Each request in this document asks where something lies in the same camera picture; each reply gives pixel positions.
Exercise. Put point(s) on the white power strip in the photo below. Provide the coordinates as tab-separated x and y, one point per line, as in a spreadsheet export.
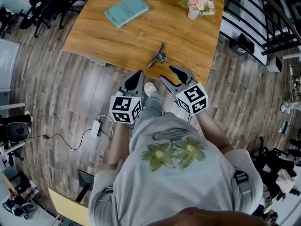
96	128

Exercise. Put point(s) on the person's white shoe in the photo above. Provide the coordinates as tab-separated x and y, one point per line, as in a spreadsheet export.
150	88

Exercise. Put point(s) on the teal book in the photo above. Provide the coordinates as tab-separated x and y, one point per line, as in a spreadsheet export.
127	10

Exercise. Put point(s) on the black metal railing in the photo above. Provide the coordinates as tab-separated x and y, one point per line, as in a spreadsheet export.
265	13

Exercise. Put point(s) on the black office chair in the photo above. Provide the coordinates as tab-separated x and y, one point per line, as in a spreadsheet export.
272	163
17	131
49	1

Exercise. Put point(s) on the grey flower print t-shirt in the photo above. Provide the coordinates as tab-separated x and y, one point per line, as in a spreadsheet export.
164	187

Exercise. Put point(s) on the black monitor stand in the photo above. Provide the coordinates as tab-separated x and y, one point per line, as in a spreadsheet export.
85	180

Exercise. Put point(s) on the person's jeans leg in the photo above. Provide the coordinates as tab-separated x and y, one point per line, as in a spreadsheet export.
151	108

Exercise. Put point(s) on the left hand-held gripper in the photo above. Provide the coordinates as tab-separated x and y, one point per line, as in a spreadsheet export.
125	108

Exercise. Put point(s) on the grey waste bin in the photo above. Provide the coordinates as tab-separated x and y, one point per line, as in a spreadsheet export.
275	64

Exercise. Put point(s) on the yellow desk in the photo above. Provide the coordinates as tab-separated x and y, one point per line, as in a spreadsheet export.
68	211

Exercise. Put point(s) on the pink vase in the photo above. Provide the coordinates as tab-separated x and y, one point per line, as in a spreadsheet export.
193	14

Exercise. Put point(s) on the person's left forearm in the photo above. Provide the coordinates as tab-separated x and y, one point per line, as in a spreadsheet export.
120	145

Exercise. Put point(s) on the black waste bin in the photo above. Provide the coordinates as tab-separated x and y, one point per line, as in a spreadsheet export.
245	42

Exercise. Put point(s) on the person's right forearm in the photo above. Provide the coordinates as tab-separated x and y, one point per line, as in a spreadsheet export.
211	131

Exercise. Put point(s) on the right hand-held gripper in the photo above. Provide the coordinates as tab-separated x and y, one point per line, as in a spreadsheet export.
192	98

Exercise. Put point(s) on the curved metal object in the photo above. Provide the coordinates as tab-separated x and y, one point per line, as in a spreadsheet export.
156	56

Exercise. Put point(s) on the white cabinet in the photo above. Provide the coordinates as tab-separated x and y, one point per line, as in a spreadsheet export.
7	62

